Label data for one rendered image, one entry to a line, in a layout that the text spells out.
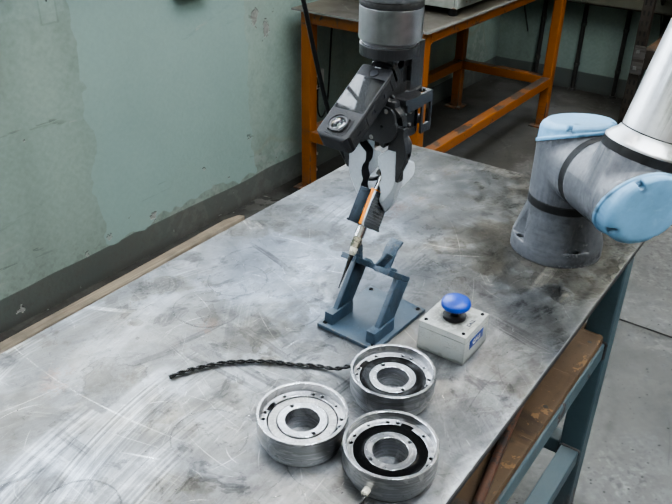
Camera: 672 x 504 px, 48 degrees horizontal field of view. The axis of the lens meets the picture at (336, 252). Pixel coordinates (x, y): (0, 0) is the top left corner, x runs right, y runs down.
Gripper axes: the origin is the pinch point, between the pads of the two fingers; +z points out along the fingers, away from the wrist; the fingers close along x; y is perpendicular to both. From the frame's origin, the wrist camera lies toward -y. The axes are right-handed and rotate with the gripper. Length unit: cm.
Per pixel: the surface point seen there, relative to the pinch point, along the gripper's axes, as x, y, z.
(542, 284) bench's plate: -14.8, 26.4, 19.8
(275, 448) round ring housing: -8.1, -28.1, 16.9
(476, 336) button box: -15.1, 4.0, 16.9
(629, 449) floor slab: -23, 91, 100
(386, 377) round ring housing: -9.6, -9.0, 18.5
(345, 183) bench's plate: 32, 36, 20
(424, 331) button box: -9.2, 0.4, 16.8
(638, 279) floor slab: 4, 178, 100
